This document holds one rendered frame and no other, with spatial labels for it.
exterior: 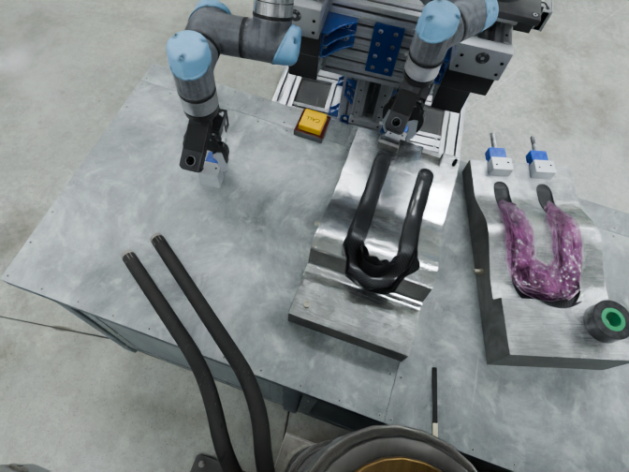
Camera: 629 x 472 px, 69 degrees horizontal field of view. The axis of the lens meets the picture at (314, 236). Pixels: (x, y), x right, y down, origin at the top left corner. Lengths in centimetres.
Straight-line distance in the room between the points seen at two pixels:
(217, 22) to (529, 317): 84
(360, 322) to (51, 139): 187
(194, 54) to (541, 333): 84
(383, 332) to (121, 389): 117
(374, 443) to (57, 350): 182
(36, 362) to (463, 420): 153
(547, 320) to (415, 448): 82
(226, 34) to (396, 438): 81
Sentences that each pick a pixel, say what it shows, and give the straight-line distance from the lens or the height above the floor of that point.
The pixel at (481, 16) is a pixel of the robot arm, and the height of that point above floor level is 117.
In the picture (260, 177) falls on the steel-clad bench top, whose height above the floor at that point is 80.
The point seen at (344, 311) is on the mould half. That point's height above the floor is 86.
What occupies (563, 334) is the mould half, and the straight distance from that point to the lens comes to 105.
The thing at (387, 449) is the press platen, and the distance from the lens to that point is 24.
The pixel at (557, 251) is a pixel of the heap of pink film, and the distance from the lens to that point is 113.
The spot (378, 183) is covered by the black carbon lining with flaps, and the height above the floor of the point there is 88.
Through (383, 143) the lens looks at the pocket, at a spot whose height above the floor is 86.
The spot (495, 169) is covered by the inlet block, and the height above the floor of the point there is 88.
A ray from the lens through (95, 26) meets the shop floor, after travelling 293.
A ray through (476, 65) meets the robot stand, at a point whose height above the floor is 94.
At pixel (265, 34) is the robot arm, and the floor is 118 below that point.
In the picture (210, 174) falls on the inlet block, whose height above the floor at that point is 85.
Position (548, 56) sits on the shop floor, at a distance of 306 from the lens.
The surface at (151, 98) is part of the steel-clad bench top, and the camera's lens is 137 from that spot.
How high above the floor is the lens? 178
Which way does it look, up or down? 64 degrees down
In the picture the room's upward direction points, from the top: 9 degrees clockwise
